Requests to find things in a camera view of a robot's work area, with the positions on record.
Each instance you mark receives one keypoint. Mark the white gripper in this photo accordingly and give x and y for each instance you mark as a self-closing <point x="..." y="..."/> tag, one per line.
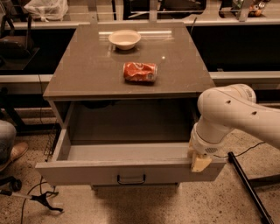
<point x="203" y="146"/>

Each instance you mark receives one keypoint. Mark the grey top drawer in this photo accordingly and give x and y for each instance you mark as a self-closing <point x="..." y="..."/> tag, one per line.
<point x="126" y="143"/>

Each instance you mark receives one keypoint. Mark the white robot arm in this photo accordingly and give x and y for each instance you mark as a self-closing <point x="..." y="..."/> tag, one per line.
<point x="223" y="109"/>

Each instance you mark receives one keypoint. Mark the grey drawer cabinet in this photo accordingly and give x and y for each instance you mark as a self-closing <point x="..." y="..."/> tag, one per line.
<point x="91" y="70"/>

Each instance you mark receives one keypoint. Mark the black metal stand leg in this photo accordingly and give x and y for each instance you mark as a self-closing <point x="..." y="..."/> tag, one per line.
<point x="252" y="184"/>

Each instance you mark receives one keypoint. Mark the crushed red soda can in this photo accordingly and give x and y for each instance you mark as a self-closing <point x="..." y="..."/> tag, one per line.
<point x="143" y="72"/>

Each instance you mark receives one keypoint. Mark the white paper bowl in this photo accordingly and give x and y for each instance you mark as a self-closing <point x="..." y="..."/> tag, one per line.
<point x="124" y="39"/>

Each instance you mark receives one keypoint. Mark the black grabber tool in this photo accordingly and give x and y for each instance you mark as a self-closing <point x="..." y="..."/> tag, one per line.
<point x="40" y="199"/>

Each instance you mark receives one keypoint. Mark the brown shoe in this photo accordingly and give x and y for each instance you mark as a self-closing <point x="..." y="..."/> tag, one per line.
<point x="18" y="150"/>

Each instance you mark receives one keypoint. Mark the blue jeans leg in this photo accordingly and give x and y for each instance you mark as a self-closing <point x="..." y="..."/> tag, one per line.
<point x="7" y="138"/>

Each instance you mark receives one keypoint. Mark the white plastic bag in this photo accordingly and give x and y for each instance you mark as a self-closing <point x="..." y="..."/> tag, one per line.
<point x="47" y="10"/>

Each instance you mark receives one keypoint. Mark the black wire basket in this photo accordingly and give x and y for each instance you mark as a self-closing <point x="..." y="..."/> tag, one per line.
<point x="52" y="139"/>

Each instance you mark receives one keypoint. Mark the dark bag with handles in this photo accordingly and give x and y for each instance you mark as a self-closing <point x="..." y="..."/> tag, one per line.
<point x="12" y="46"/>

